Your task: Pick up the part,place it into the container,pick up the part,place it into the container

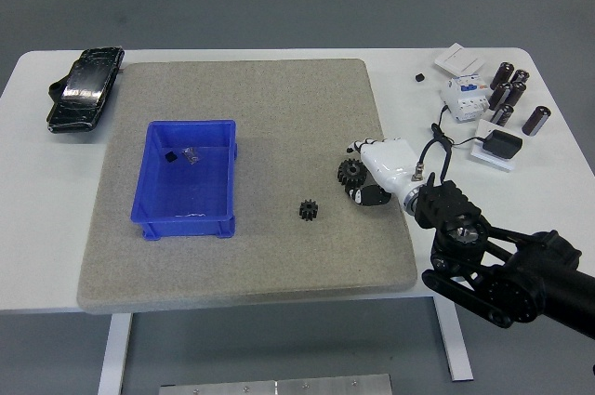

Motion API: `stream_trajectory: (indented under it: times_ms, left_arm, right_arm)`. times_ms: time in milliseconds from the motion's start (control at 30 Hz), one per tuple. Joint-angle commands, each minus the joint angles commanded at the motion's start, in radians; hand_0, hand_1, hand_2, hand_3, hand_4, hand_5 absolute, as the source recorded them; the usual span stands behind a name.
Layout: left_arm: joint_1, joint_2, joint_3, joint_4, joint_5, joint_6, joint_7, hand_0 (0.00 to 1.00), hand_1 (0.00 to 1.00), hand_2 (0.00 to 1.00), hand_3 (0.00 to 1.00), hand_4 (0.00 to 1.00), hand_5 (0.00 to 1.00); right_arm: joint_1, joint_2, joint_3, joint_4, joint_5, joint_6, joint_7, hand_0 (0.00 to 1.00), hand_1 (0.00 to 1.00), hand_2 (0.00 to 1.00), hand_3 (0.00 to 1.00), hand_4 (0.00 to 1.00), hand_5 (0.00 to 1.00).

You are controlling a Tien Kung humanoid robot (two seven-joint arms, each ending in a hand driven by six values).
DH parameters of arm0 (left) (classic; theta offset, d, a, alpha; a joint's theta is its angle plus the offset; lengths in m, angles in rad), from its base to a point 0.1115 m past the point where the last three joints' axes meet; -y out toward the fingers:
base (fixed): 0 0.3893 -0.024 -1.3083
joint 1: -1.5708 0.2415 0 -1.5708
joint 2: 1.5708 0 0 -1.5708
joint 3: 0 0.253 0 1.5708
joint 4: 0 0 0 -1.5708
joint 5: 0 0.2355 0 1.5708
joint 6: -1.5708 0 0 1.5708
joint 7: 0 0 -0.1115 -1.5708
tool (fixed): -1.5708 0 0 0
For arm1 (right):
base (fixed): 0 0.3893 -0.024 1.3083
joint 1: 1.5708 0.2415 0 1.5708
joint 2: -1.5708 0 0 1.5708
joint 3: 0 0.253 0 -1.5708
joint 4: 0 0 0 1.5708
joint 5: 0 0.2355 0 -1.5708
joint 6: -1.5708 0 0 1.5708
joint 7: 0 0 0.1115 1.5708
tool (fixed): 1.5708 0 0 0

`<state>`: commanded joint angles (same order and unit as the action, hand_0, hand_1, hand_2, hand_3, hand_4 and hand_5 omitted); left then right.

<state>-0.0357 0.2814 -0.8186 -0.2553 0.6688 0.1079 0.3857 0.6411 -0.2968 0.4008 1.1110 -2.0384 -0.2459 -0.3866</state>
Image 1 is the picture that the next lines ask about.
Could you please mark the dark brown capacitor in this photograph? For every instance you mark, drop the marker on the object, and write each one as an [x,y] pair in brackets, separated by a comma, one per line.
[498,95]
[502,75]
[516,94]
[537,121]
[520,76]
[503,115]

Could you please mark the small black gear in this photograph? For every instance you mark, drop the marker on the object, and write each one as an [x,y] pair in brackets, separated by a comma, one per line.
[308,210]

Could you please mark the white switch panel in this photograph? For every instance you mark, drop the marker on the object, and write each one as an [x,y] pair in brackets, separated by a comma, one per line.
[460,59]

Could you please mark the small clear screw bag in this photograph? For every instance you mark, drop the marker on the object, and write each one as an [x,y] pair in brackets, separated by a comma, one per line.
[190,155]

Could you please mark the white table leg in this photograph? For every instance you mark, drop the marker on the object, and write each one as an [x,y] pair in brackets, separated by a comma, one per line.
[114,353]
[458,348]

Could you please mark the small black cube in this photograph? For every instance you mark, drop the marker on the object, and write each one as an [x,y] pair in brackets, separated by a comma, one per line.
[171,157]
[420,77]

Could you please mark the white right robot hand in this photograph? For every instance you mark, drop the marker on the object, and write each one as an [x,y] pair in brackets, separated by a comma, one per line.
[388,162]

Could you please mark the white circuit breaker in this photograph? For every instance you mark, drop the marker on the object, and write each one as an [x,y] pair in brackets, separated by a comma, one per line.
[465,100]

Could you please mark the grey-brown mat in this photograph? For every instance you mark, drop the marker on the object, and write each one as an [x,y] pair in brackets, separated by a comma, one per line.
[260,102]

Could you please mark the white socket panel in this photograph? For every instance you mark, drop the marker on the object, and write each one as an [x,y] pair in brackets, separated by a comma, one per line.
[485,127]

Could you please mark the black wrapped device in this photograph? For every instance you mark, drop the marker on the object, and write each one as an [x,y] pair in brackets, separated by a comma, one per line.
[83,86]

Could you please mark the blue plastic box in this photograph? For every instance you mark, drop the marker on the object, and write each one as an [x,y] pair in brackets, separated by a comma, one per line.
[153,223]

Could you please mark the black power adapter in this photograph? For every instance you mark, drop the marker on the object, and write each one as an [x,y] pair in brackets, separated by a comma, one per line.
[502,145]

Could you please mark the silver metal plate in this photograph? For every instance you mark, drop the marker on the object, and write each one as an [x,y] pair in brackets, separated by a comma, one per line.
[274,385]

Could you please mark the large black gear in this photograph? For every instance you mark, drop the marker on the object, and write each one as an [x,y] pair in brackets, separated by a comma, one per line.
[349,172]

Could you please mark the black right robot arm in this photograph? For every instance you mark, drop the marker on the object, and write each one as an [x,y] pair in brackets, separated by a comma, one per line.
[525,269]

